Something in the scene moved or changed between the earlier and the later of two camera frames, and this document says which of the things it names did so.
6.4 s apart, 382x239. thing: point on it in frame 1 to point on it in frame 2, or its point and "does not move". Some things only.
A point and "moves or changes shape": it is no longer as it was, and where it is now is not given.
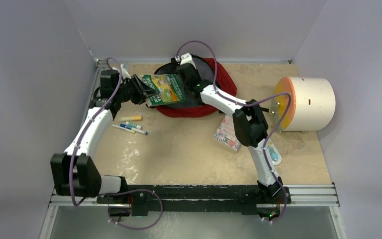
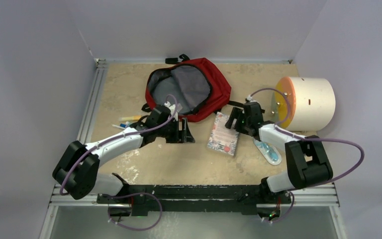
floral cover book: (226, 133) moves or changes shape
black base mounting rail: (143, 198) does not move
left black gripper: (145, 92) to (186, 136)
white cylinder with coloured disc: (312, 106) does not move
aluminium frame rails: (297, 196) does not move
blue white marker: (124, 128) does not move
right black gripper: (196, 72) to (235, 114)
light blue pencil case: (274, 153) does not move
